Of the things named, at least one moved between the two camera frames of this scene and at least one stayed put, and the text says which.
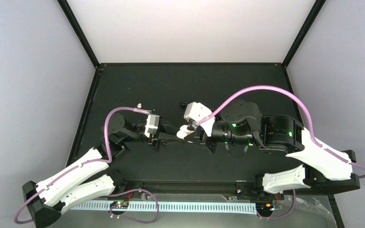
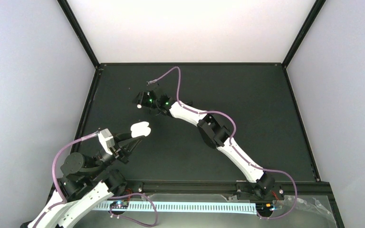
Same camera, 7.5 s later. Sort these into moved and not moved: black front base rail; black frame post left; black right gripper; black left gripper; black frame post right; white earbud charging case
Moved: black right gripper; black left gripper; white earbud charging case
Not moved: black frame post left; black front base rail; black frame post right
